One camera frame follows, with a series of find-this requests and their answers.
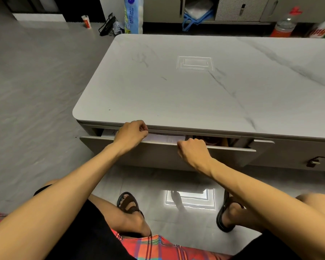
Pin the person's left fingers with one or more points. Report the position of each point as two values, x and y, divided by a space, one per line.
140 127

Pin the black shorts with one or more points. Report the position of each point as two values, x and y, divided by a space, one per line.
92 235

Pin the black right sandal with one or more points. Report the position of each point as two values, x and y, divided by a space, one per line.
221 213

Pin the person's left leg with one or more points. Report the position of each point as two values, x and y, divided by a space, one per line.
124 222

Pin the grey low cabinet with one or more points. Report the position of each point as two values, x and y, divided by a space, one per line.
162 9

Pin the white tube with red cap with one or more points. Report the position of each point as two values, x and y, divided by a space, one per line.
86 22

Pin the blue pack of paper rolls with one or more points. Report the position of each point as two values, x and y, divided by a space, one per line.
133 14

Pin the grey slatted cabinet door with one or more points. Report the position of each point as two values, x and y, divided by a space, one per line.
233 9

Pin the dark cabinet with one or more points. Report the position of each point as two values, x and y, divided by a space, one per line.
78 8

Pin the person's right leg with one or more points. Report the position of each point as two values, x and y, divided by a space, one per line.
241 216

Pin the person's right forearm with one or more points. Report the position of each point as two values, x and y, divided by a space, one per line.
270 203

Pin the person's left hand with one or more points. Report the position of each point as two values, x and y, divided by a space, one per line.
128 136

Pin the blue bag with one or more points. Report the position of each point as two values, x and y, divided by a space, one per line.
193 18

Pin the person's right hand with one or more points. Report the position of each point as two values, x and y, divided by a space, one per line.
196 155

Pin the person's right fingers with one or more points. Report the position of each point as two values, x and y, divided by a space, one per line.
189 144

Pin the white plinth panel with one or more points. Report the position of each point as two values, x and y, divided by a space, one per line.
39 17

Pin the clear bottle with red cap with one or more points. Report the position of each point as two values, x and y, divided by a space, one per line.
285 24

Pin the white red green packet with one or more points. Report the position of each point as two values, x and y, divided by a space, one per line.
323 28

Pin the white cloth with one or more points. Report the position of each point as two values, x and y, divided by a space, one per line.
199 8

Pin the black sandal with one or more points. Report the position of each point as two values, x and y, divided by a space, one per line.
130 207
221 213

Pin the black left sandal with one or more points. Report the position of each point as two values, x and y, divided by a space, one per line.
130 207

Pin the person's leg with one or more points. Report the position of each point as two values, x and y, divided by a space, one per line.
241 216
124 222

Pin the person's left forearm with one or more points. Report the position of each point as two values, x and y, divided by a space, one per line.
57 203

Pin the grey table drawer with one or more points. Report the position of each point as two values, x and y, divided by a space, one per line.
157 157

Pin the red plaid cloth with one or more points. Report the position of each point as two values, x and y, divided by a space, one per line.
157 249

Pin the white papers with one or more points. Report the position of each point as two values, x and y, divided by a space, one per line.
165 138

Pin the grey marble-top coffee table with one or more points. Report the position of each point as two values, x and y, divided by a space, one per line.
205 86

